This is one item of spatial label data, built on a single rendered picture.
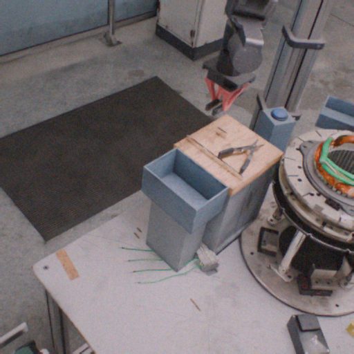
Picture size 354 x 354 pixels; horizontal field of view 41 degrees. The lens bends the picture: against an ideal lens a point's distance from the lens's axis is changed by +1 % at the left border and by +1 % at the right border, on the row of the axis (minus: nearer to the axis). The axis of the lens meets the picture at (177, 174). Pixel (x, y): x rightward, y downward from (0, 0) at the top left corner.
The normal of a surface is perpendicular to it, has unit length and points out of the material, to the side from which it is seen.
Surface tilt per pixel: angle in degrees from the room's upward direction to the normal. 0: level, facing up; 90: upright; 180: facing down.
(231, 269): 0
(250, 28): 8
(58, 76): 0
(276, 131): 90
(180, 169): 90
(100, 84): 0
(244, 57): 89
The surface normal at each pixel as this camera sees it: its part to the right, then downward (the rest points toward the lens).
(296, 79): 0.09, 0.72
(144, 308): 0.13, -0.69
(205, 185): -0.70, 0.44
